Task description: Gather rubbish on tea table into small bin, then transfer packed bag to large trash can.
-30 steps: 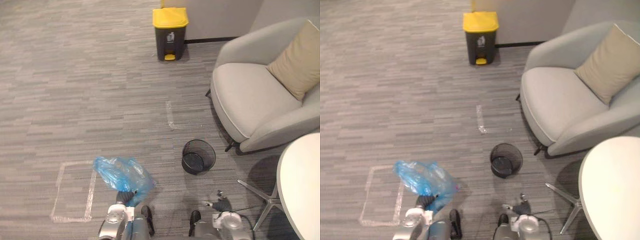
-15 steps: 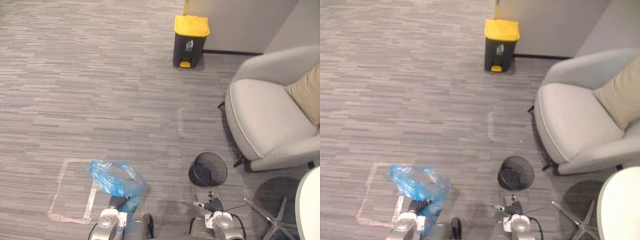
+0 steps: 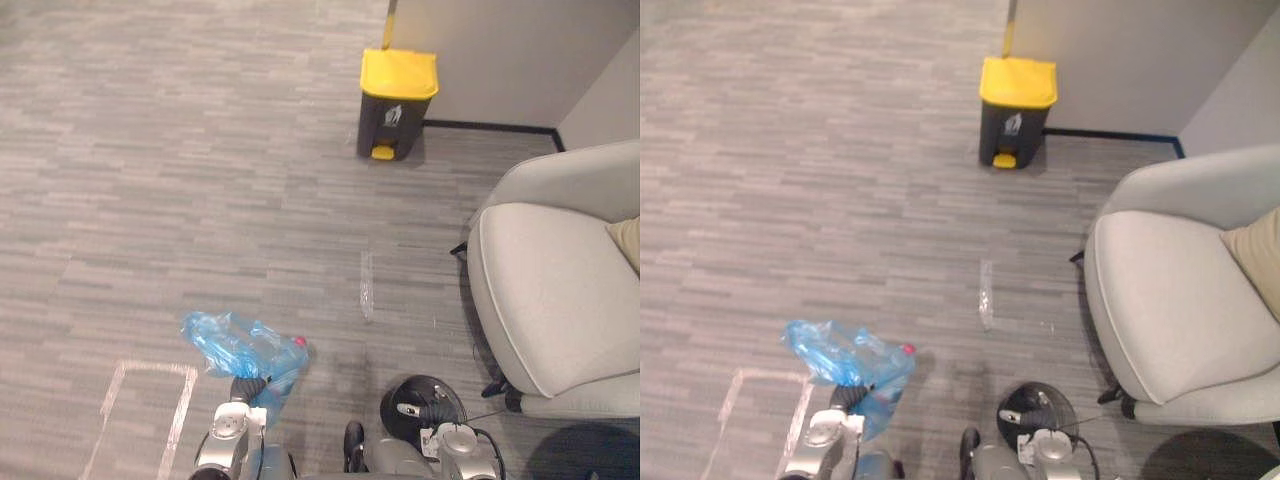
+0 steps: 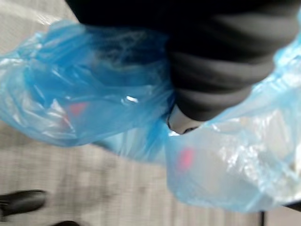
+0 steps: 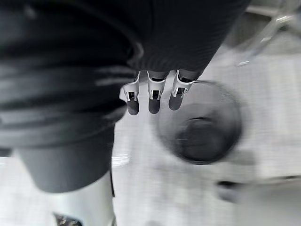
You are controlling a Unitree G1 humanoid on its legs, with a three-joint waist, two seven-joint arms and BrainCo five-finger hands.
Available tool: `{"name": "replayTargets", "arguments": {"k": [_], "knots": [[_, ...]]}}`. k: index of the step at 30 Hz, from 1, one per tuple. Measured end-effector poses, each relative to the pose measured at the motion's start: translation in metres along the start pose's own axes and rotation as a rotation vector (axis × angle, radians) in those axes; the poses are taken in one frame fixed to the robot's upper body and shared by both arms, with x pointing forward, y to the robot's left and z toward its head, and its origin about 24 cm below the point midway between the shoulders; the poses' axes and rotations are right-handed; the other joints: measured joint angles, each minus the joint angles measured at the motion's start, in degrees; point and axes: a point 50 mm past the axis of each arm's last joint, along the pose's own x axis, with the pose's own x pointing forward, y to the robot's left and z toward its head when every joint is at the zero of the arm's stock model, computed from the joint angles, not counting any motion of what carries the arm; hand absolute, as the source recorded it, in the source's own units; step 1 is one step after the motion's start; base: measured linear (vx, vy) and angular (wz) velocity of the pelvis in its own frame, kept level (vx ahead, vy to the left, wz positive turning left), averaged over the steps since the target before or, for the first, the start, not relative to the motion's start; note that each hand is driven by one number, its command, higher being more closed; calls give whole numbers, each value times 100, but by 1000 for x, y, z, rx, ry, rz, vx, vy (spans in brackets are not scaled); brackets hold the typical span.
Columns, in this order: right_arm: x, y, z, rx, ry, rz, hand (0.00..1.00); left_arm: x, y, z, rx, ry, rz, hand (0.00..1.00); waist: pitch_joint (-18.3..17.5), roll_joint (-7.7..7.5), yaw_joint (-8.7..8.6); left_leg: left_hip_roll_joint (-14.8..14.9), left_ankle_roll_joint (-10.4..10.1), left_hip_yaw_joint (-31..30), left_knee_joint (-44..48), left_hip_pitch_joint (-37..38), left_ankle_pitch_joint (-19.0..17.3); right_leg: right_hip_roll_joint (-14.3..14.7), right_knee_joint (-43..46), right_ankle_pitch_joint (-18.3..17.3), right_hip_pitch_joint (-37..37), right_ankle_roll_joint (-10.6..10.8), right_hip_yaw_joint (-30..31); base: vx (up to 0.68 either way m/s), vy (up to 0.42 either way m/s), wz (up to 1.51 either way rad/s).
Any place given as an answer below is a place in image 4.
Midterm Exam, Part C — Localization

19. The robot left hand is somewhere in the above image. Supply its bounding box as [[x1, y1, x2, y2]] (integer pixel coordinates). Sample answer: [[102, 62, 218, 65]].
[[65, 0, 301, 136]]

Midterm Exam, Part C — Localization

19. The dark robot foot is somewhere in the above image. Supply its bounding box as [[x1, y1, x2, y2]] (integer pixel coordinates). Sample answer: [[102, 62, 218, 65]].
[[52, 220, 79, 226], [0, 190, 47, 218]]

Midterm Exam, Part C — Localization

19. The blue plastic rubbish bag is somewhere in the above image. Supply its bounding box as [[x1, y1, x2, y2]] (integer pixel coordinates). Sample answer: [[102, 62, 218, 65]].
[[0, 19, 301, 214]]

